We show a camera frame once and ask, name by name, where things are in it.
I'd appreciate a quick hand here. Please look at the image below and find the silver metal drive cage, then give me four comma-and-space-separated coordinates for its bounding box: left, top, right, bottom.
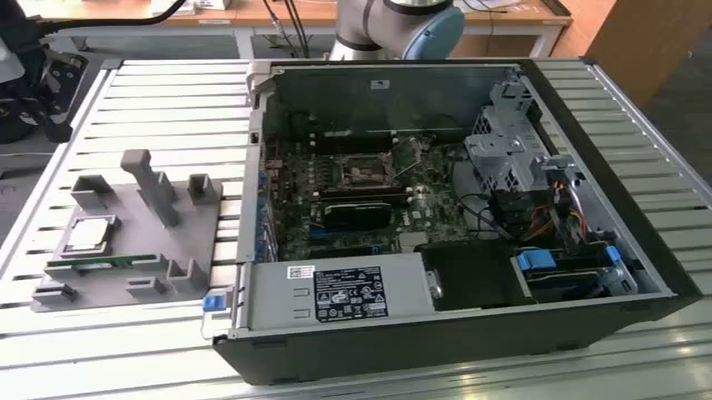
463, 78, 551, 193

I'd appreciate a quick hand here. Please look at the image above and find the black PC case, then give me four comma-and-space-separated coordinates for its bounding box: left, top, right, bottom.
212, 57, 703, 387

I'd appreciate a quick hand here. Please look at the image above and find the yellow and red wire bundle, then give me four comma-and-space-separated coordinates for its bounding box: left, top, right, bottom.
523, 177, 590, 243

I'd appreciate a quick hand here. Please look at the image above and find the metal socket cover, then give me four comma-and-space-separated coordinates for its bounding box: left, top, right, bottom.
389, 133, 441, 176

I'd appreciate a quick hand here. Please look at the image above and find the thick black cable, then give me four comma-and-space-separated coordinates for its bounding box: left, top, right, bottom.
31, 0, 189, 31

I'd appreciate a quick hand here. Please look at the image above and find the blue case latch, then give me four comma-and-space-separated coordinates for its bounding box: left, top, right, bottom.
202, 292, 236, 313

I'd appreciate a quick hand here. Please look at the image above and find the small silver heatsink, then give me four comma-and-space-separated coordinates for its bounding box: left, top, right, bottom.
396, 232, 429, 252

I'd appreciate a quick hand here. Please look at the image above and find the green motherboard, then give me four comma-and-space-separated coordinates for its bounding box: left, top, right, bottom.
264, 136, 482, 262

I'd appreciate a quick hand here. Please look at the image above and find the wooden desk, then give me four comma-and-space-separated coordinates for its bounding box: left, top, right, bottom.
38, 0, 575, 60

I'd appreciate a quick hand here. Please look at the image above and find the black RAM slot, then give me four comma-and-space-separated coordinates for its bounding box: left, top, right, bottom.
319, 194, 408, 205
319, 187, 407, 198

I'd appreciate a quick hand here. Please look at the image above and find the wooden cabinet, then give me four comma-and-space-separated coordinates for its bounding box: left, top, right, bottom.
583, 0, 712, 110

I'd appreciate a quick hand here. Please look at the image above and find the green RAM stick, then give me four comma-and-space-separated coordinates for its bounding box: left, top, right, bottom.
46, 253, 162, 273

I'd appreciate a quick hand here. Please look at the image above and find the black wire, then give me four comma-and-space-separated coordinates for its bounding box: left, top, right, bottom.
460, 191, 503, 235

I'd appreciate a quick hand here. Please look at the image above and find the CPU socket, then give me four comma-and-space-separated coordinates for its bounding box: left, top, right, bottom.
337, 153, 403, 189

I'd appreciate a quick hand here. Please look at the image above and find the grey power supply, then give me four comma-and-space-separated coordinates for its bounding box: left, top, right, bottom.
244, 260, 443, 331

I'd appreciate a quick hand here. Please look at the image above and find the black plastic shroud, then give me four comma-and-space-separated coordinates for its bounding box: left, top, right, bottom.
416, 241, 536, 313

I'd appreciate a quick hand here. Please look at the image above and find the grey parts rack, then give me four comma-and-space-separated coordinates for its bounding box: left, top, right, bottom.
30, 148, 242, 313

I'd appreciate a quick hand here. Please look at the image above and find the hard disk in blue carrier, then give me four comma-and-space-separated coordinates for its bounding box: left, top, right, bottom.
512, 247, 610, 302

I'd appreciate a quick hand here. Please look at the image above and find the silver CPU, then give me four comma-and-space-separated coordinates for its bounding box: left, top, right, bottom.
63, 217, 114, 250

